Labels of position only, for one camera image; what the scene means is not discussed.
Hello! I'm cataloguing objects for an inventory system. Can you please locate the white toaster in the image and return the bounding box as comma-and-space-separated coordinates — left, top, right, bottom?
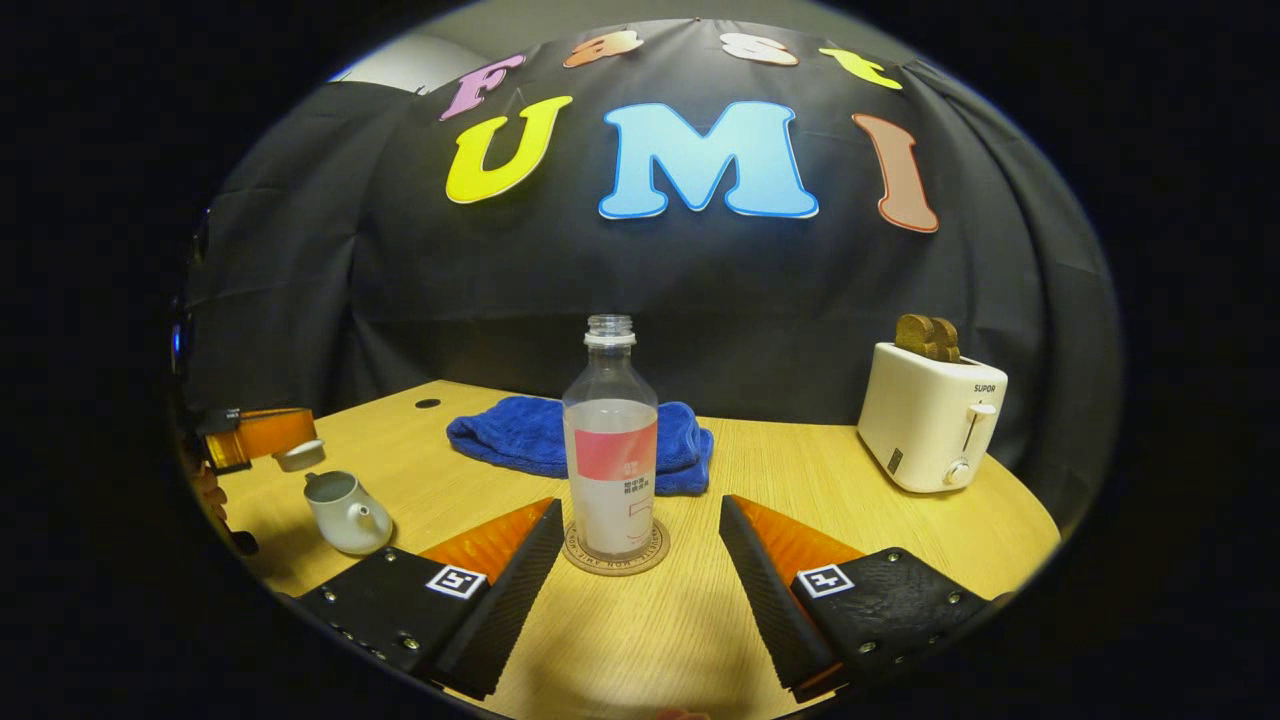
857, 342, 1009, 494

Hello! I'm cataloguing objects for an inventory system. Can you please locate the white teacup lid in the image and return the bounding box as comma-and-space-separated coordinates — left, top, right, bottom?
272, 439, 327, 473

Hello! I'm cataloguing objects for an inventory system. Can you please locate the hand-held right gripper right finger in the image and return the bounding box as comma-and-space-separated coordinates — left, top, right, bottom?
718, 494, 1011, 704

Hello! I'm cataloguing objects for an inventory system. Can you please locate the white ceramic teacup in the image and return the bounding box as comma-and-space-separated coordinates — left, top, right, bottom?
303, 470, 394, 556

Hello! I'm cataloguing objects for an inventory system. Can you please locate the blue towel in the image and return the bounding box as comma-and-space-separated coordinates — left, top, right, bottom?
446, 396, 715, 496

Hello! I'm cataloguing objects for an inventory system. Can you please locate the round cork coaster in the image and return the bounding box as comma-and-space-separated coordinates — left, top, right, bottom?
562, 517, 671, 577

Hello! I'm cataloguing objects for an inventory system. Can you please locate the clear plastic water bottle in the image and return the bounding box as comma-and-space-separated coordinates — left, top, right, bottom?
562, 314, 659, 559

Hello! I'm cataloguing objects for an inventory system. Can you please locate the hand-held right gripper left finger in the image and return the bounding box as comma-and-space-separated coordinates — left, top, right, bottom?
297, 497, 566, 701

